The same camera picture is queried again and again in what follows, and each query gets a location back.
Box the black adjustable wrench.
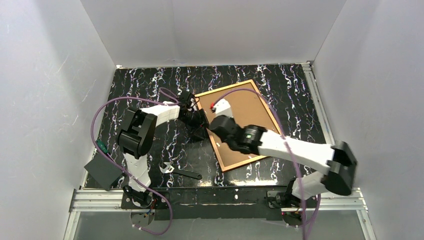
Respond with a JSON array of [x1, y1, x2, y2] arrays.
[[159, 162, 203, 180]]

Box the green handled tool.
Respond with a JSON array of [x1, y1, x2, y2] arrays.
[[95, 139, 109, 155]]

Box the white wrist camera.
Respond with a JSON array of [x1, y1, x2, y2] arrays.
[[188, 93, 200, 108], [210, 98, 233, 118]]

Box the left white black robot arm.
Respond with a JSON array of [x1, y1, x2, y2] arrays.
[[116, 87, 209, 208]]

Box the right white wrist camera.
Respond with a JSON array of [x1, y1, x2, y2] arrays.
[[210, 98, 233, 118]]

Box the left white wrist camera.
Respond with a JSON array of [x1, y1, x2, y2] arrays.
[[188, 93, 200, 108]]

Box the dark grey flat box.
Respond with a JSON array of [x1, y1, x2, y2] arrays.
[[84, 154, 124, 191]]

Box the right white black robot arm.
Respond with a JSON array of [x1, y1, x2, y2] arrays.
[[209, 115, 358, 200]]

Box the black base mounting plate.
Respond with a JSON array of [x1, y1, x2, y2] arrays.
[[121, 185, 301, 221]]

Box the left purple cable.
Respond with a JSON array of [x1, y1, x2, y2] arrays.
[[91, 87, 181, 236]]

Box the wooden picture frame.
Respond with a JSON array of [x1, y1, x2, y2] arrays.
[[195, 79, 281, 172]]

